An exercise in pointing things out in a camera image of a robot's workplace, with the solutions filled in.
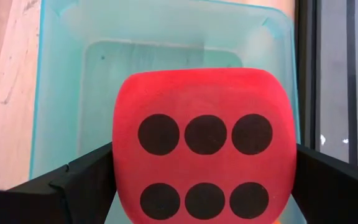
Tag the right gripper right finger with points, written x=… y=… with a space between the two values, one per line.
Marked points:
x=337 y=196

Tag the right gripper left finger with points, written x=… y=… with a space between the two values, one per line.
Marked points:
x=42 y=199

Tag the red foam die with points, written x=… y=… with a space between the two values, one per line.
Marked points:
x=204 y=93

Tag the white paper scrap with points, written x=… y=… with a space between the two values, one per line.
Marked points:
x=345 y=141
x=322 y=139

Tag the teal translucent plastic bin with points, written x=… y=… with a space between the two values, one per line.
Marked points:
x=73 y=93

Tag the black aluminium table frame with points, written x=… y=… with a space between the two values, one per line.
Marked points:
x=304 y=62

